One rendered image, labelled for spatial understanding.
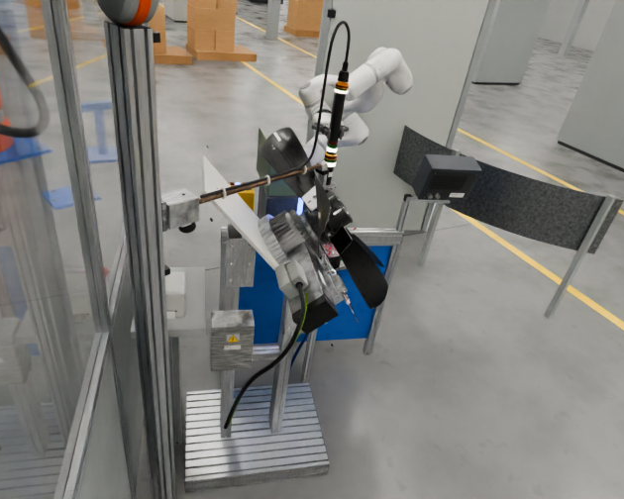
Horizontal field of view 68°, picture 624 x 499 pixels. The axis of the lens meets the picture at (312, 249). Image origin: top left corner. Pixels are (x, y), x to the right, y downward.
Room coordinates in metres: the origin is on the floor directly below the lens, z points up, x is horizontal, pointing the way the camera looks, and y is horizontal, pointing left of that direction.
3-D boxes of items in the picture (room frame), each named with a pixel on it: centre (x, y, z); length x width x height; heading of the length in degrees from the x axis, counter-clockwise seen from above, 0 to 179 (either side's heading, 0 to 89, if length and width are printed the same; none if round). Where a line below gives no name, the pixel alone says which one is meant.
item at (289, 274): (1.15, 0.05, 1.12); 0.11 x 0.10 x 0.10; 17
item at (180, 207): (1.06, 0.37, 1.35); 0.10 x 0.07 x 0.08; 142
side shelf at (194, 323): (1.28, 0.48, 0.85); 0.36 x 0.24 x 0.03; 17
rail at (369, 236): (1.92, -0.01, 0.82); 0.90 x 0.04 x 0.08; 107
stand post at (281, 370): (1.39, 0.05, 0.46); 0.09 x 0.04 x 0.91; 17
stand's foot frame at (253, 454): (1.36, 0.14, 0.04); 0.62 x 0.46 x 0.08; 107
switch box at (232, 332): (1.24, 0.24, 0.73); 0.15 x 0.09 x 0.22; 107
